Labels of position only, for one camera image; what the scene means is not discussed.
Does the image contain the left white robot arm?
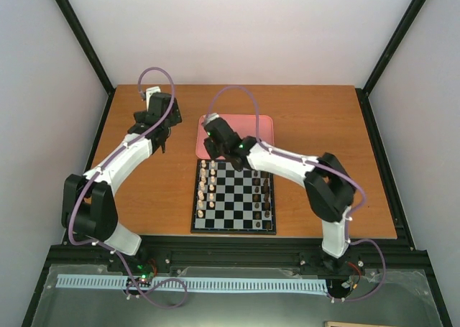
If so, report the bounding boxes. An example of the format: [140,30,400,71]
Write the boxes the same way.
[61,86,182,272]

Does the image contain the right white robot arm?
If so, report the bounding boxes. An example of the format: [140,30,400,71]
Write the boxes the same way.
[202,113,357,259]

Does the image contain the black white chess board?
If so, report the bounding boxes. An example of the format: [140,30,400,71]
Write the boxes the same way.
[190,159,277,235]

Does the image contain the brown chess pieces back row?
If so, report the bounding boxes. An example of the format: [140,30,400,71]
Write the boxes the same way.
[262,178,273,231]

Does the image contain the pink plastic tray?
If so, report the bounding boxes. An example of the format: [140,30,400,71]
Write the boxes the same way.
[195,114,275,160]

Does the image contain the clear acrylic sheet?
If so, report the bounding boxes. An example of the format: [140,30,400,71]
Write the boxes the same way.
[31,265,442,326]

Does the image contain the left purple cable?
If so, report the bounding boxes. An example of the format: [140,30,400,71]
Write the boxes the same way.
[68,67,188,310]

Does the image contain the purple cable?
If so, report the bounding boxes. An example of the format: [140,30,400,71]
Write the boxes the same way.
[68,67,188,310]
[206,86,387,303]

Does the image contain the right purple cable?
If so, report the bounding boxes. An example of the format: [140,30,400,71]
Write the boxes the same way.
[206,86,387,303]

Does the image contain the light blue cable duct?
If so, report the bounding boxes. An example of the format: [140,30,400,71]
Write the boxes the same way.
[55,274,328,295]

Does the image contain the black aluminium frame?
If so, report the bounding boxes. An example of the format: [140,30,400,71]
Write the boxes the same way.
[22,0,452,326]

